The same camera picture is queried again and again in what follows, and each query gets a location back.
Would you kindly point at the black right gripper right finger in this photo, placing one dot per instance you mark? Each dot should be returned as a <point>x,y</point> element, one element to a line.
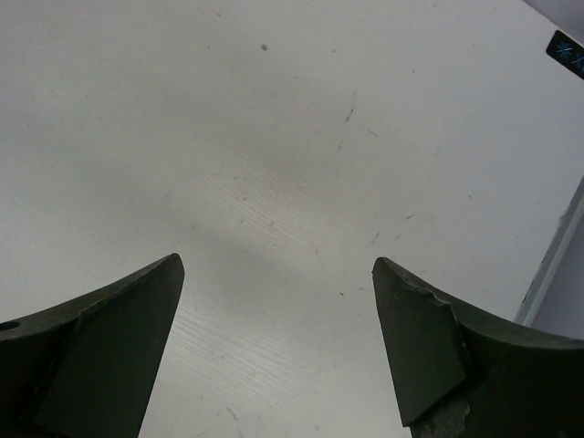
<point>459,371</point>

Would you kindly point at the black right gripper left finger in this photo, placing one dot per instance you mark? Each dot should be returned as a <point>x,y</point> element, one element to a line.
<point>87,367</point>

